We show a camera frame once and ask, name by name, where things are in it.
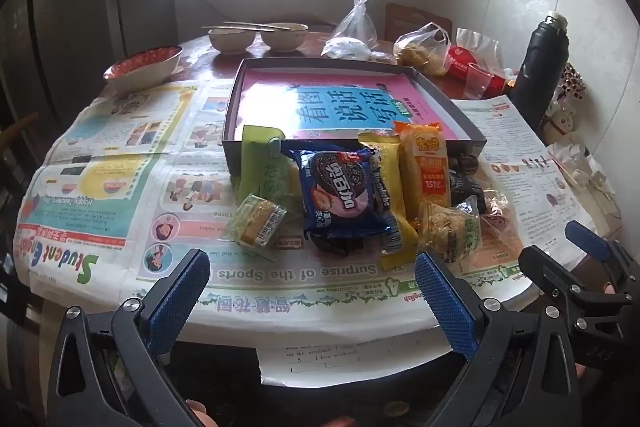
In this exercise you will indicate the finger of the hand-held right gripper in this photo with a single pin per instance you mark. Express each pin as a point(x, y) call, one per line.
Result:
point(555, 274)
point(590, 241)

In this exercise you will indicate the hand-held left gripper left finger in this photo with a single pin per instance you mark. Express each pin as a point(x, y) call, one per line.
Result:
point(182, 302)

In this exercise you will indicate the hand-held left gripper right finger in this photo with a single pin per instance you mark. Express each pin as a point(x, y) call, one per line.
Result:
point(445, 307)

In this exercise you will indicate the dark brown shiny snack packet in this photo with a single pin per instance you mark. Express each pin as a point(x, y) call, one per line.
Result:
point(467, 187)

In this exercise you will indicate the yellow snack packet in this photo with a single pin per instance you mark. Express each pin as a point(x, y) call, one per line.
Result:
point(390, 177)

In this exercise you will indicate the orange rice cracker packet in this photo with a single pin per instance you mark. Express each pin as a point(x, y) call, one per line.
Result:
point(425, 167)

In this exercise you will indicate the blue cookie packet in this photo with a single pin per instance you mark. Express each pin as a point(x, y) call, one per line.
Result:
point(340, 187)

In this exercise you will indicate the grey cardboard box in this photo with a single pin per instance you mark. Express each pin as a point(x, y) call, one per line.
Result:
point(231, 117)

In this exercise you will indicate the clear green print snack packet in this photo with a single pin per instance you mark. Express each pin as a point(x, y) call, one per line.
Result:
point(447, 229)

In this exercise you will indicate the clear candy packet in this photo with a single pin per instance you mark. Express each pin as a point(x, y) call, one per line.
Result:
point(497, 212)

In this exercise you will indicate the white printed paper sheet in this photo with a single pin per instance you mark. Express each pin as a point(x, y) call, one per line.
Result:
point(350, 362)

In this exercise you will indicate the small green yellow wrapped cake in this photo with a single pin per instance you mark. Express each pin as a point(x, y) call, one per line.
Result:
point(255, 219)

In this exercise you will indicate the colourful newspaper with green border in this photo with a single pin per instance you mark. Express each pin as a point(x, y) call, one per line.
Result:
point(150, 187)

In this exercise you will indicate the white plush toy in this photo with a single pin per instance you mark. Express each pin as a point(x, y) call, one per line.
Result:
point(559, 122)

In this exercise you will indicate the small tan candy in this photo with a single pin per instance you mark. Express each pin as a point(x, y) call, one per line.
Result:
point(291, 242)

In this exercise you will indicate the white newspaper with cartoon figures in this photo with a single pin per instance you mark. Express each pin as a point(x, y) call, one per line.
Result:
point(520, 132)

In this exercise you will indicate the leopard print item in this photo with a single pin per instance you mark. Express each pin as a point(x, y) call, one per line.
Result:
point(572, 82)

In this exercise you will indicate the black thermos bottle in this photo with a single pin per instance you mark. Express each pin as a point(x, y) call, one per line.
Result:
point(542, 72)

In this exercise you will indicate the clear plastic cup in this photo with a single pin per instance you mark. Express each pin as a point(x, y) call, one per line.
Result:
point(477, 82)

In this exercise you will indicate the red tissue pack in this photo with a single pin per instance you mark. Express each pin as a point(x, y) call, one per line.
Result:
point(465, 57)

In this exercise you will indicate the pink and blue book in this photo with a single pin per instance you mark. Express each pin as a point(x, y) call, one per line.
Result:
point(270, 97)

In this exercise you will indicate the red patterned bowl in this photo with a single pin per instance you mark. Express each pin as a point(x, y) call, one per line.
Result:
point(142, 67)

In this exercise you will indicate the plastic bag of yellow food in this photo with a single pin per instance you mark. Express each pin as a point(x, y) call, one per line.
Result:
point(425, 52)

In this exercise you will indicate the small white bowl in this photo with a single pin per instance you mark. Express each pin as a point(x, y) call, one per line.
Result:
point(231, 42)

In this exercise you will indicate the crumpled white plastic bag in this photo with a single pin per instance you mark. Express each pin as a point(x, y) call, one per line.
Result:
point(350, 49)

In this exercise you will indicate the wooden chopsticks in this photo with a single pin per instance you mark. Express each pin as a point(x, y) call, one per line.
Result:
point(225, 28)
point(250, 25)

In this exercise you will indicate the large white bowl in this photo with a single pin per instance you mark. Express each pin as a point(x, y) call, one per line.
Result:
point(284, 38)

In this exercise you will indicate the wooden chair with cutout back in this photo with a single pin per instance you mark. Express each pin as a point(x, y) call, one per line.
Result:
point(400, 19)

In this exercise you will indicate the tall tied clear plastic bag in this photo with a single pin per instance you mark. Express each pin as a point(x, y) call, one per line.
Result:
point(356, 24)

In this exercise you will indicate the dark steel refrigerator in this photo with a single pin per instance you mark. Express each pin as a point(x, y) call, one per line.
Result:
point(65, 17)

